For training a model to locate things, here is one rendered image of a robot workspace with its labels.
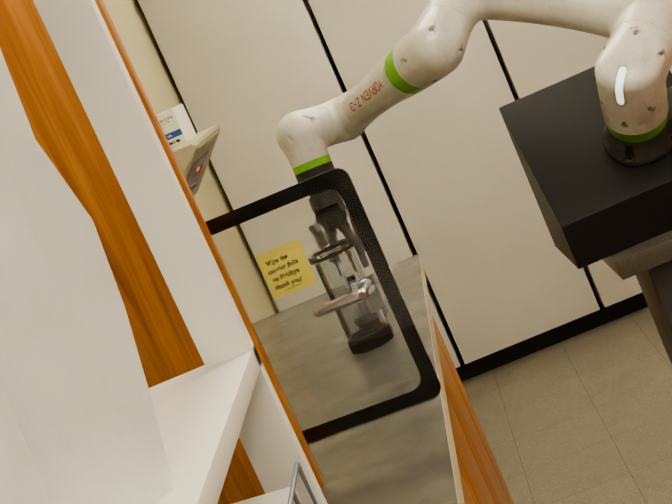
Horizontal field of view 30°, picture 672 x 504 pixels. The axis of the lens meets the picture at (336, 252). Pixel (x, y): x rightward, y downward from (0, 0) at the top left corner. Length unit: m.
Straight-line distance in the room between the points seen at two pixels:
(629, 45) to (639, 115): 0.14
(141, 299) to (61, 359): 1.15
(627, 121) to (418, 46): 0.45
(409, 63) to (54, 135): 0.95
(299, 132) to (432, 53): 0.44
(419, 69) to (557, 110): 0.33
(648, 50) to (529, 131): 0.37
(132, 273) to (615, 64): 1.05
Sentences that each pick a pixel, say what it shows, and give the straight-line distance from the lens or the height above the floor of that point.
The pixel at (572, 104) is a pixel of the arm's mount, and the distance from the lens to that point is 2.76.
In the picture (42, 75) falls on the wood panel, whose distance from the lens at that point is 1.92.
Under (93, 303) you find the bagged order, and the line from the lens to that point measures 0.83.
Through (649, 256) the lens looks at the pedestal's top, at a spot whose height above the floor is 0.92.
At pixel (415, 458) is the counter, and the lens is 1.95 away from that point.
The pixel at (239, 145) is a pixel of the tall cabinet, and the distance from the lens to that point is 5.11.
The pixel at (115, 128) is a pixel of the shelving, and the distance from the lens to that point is 1.11.
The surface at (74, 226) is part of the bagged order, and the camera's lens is 0.83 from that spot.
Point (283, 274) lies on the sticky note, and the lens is 1.97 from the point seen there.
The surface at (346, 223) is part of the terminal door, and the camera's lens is 1.94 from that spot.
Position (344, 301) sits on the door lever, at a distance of 1.92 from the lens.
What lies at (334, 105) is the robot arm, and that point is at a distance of 2.94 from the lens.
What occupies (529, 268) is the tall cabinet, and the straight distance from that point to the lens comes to 5.20.
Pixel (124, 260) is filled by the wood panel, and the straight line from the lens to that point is 1.93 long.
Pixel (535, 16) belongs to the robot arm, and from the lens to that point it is 2.66.
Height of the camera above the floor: 1.60
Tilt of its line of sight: 10 degrees down
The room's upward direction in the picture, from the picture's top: 24 degrees counter-clockwise
